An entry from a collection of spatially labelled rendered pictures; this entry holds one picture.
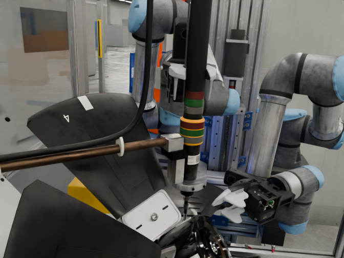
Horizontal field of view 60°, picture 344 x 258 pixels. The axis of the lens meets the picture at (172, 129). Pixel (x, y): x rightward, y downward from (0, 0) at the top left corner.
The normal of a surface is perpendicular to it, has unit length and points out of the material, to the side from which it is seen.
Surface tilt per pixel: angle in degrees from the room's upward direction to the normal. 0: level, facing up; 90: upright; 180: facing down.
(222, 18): 90
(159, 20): 104
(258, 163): 74
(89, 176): 53
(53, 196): 58
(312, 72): 78
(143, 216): 48
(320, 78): 88
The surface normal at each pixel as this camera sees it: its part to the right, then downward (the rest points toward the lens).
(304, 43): -0.07, 0.30
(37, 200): 0.83, -0.27
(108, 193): 0.29, -0.34
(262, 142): -0.43, -0.02
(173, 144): 0.51, 0.29
